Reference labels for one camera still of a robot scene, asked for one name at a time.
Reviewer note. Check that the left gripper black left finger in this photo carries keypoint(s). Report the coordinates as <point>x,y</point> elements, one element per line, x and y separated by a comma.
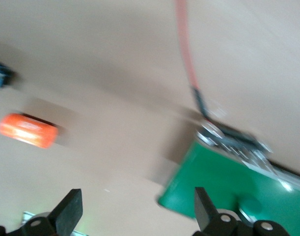
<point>63,218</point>

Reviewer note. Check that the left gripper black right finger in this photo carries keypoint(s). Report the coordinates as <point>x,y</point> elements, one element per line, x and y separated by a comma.
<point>208,221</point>

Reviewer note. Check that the orange cylinder white print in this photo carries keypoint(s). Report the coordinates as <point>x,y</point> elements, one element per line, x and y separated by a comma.
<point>27,130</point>

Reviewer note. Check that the yellow mushroom push button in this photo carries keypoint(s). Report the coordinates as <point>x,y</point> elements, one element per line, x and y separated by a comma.
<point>0,73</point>

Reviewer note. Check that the green belt conveyor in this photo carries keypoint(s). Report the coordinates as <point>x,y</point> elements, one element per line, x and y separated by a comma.
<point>208,177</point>

